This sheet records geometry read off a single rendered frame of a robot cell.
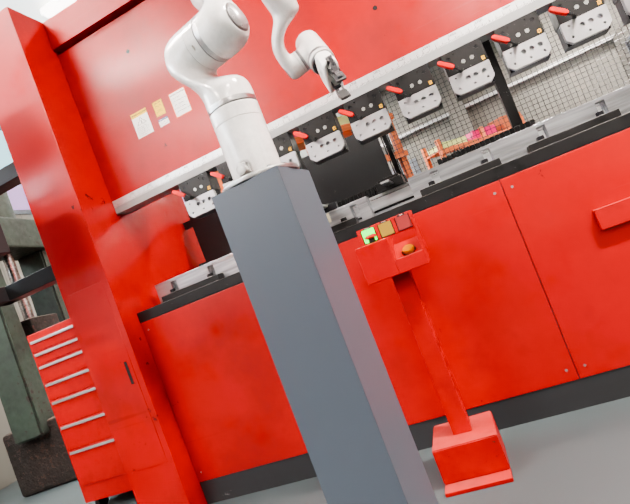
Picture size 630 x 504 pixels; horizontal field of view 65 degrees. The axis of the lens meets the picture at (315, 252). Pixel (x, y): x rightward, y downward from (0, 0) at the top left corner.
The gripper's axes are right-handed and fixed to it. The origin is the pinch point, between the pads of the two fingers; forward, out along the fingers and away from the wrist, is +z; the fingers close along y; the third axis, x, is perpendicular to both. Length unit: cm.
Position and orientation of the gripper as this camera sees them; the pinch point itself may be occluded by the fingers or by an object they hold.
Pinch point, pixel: (342, 86)
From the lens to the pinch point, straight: 156.3
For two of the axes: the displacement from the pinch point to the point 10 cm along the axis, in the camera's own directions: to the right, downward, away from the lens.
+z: 3.4, 6.9, -6.4
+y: -2.6, -5.9, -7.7
